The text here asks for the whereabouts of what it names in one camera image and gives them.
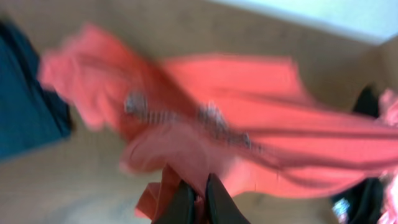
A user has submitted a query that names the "navy blue folded garment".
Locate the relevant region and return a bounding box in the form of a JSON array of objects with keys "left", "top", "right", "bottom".
[{"left": 1, "top": 20, "right": 72, "bottom": 161}]

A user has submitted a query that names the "red soccer t-shirt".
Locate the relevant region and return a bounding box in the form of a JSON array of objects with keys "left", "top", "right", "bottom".
[{"left": 39, "top": 26, "right": 397, "bottom": 220}]

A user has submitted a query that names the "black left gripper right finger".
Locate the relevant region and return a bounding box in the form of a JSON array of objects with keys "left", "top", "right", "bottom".
[{"left": 206, "top": 174, "right": 250, "bottom": 224}]

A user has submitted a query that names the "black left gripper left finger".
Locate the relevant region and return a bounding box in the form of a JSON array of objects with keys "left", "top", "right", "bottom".
[{"left": 152, "top": 181, "right": 196, "bottom": 224}]

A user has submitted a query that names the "pink and black jersey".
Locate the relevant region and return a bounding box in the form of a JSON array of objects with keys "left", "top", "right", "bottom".
[{"left": 331, "top": 85, "right": 384, "bottom": 224}]

